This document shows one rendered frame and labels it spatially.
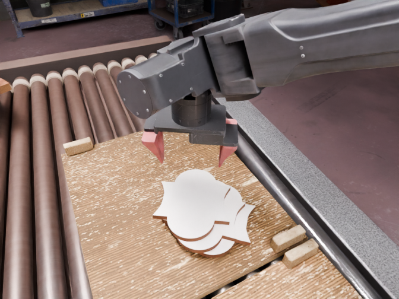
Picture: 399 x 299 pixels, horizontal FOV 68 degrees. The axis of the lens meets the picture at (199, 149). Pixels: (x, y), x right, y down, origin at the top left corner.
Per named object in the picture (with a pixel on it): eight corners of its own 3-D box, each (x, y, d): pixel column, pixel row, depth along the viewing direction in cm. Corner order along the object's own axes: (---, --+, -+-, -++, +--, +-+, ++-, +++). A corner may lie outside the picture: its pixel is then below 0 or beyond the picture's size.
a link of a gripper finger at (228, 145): (233, 180, 47) (239, 136, 41) (188, 177, 47) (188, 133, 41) (232, 152, 52) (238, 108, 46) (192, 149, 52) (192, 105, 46)
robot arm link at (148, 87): (268, 88, 34) (250, 11, 31) (208, 137, 28) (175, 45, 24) (196, 94, 43) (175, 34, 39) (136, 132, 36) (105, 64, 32)
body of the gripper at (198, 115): (224, 141, 42) (229, 97, 37) (154, 137, 42) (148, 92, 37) (225, 114, 47) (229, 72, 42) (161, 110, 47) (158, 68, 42)
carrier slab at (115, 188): (200, 118, 78) (200, 113, 77) (306, 242, 51) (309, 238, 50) (62, 159, 67) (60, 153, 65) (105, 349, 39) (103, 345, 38)
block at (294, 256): (309, 245, 49) (313, 236, 47) (316, 254, 48) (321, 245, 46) (280, 260, 47) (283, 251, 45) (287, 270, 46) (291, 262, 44)
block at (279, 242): (296, 231, 51) (300, 222, 49) (303, 240, 50) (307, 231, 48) (268, 245, 49) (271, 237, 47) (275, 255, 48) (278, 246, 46)
